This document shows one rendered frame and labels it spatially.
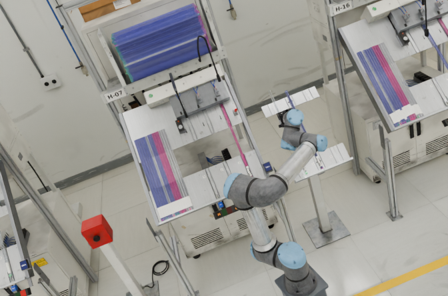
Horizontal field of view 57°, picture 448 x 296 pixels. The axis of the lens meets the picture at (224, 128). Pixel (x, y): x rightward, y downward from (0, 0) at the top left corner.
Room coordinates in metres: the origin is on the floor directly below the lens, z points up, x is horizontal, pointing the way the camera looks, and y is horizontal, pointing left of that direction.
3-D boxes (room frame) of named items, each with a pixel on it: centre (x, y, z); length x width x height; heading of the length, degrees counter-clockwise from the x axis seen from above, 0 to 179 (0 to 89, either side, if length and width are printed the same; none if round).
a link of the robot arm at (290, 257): (1.25, -0.09, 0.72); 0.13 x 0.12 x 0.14; 42
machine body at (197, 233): (2.44, 0.23, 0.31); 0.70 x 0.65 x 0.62; 93
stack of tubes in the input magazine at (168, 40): (2.32, 0.16, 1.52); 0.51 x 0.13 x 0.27; 93
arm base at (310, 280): (1.25, -0.09, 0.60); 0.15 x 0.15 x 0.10
